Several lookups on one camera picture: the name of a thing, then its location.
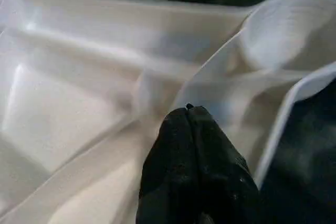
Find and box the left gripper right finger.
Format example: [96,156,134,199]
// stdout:
[186,103,260,224]

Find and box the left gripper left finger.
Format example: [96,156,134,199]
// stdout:
[135,106,199,224]

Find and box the white plastic table top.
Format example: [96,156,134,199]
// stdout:
[0,0,336,224]

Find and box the black plastic mat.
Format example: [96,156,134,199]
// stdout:
[16,0,336,224]

